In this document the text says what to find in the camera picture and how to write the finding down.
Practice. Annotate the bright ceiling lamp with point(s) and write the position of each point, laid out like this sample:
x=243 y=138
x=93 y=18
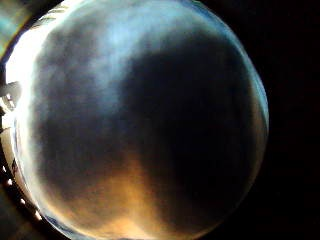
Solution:
x=8 y=182
x=37 y=215
x=22 y=201

